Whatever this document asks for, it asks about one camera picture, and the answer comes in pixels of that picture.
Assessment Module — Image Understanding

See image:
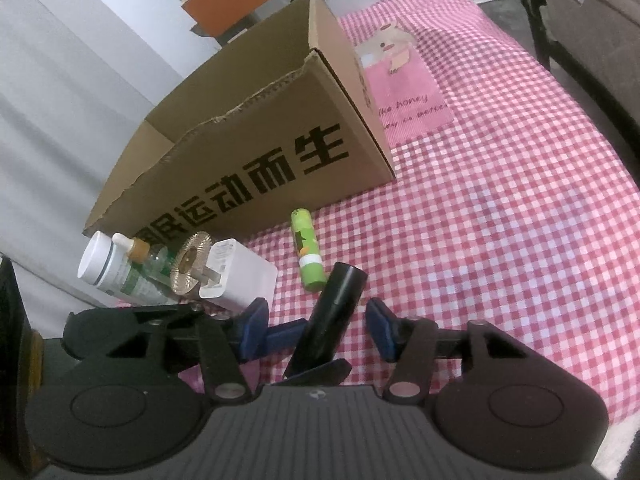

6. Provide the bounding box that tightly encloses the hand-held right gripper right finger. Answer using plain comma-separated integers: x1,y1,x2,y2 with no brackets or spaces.
365,299,551,405

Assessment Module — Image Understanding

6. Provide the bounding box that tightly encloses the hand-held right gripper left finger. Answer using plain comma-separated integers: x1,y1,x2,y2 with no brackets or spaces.
62,297,271,403

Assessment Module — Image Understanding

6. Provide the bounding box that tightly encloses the black flashlight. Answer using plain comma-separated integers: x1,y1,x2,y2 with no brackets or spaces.
283,261,369,378

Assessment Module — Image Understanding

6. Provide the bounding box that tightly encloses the white charger plug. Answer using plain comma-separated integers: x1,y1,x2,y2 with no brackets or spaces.
198,238,278,313

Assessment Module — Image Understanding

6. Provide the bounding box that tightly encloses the gold ribbed round disc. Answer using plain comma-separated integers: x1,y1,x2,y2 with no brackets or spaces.
167,231,213,295

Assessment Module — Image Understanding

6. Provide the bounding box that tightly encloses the green glue stick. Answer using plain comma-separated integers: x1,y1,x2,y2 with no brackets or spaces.
290,206,327,291

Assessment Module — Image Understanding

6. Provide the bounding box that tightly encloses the green dropper bottle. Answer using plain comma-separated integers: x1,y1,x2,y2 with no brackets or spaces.
112,232,177,287

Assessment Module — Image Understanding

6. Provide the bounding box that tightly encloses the brown cardboard box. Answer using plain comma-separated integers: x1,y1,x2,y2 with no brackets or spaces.
82,0,397,241

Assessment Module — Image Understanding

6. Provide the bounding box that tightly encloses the white bottle with green label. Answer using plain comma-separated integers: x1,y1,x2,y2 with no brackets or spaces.
77,231,173,306

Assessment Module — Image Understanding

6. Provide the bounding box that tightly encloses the pink checked cloth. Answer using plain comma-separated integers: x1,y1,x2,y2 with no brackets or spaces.
115,0,640,426

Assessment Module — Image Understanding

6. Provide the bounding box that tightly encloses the white curtain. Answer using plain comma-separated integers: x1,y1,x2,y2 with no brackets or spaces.
0,0,223,311

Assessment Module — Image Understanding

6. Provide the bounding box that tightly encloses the grey fabric sofa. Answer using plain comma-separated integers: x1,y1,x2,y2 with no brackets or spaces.
540,0,640,126

